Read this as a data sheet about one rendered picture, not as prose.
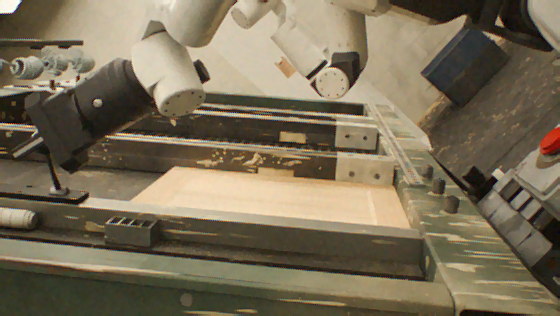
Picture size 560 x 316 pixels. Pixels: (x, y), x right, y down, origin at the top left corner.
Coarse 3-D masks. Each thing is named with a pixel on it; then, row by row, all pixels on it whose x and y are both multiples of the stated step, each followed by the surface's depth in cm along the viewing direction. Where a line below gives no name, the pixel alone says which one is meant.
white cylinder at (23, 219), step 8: (0, 208) 91; (0, 216) 90; (8, 216) 89; (16, 216) 89; (24, 216) 90; (32, 216) 90; (0, 224) 90; (8, 224) 90; (16, 224) 89; (24, 224) 90; (32, 224) 90
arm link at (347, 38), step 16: (336, 16) 132; (352, 16) 132; (336, 32) 134; (352, 32) 133; (336, 48) 136; (352, 48) 135; (336, 64) 136; (352, 64) 135; (320, 80) 138; (336, 80) 137; (352, 80) 136; (336, 96) 138
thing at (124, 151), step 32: (0, 128) 135; (32, 128) 138; (96, 160) 134; (128, 160) 134; (160, 160) 133; (192, 160) 133; (224, 160) 132; (256, 160) 131; (288, 160) 131; (320, 160) 130; (352, 160) 129; (384, 160) 129
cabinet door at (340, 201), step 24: (192, 168) 132; (144, 192) 110; (168, 192) 111; (192, 192) 114; (216, 192) 115; (240, 192) 116; (264, 192) 117; (288, 192) 119; (312, 192) 120; (336, 192) 122; (360, 192) 123; (384, 192) 123; (288, 216) 103; (312, 216) 104; (336, 216) 105; (360, 216) 106; (384, 216) 106
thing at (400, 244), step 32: (64, 224) 92; (96, 224) 92; (160, 224) 91; (192, 224) 91; (224, 224) 90; (256, 224) 90; (288, 224) 90; (320, 224) 91; (352, 224) 93; (352, 256) 89; (384, 256) 89; (416, 256) 89
